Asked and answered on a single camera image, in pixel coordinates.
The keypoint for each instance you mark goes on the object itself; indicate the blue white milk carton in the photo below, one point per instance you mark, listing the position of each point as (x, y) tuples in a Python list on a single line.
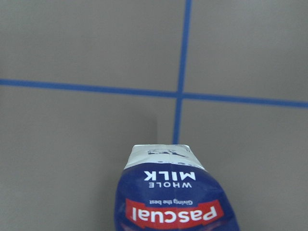
[(165, 188)]

